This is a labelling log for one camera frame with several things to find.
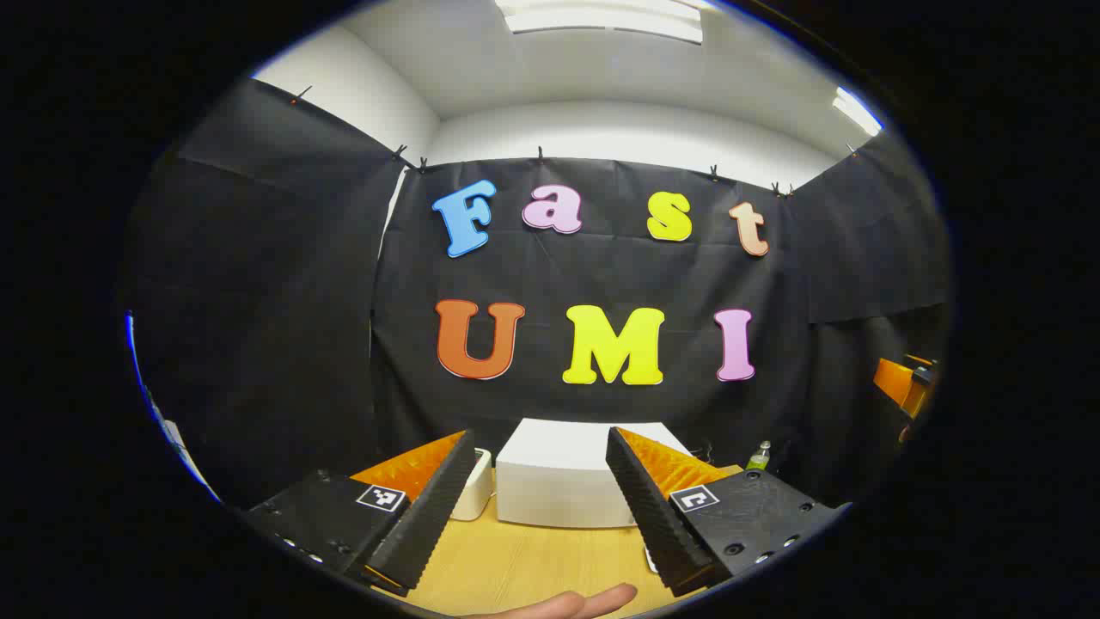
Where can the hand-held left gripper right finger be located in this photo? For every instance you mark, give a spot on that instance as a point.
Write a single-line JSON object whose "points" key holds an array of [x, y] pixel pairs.
{"points": [[653, 516]]}

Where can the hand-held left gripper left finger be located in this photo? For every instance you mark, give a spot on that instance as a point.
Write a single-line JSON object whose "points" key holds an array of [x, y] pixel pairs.
{"points": [[434, 516]]}

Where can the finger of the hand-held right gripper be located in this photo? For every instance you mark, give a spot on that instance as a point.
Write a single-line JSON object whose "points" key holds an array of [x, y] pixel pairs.
{"points": [[894, 383]]}

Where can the white microwave oven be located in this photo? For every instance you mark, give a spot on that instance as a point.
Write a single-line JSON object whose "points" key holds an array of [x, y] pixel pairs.
{"points": [[559, 481]]}

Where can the white toaster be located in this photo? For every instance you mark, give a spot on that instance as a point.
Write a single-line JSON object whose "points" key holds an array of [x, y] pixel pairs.
{"points": [[477, 490]]}

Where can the green drink bottle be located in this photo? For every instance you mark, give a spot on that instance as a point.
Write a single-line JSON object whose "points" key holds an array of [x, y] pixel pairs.
{"points": [[758, 458]]}

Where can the black backdrop cloth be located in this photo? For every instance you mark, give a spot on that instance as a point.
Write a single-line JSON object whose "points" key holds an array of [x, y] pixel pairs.
{"points": [[550, 275]]}

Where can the small ceiling light panel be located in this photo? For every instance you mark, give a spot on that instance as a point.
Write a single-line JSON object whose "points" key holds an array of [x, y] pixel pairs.
{"points": [[857, 112]]}

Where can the long ceiling light panel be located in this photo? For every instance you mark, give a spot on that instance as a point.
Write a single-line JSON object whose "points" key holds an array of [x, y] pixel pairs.
{"points": [[601, 19]]}

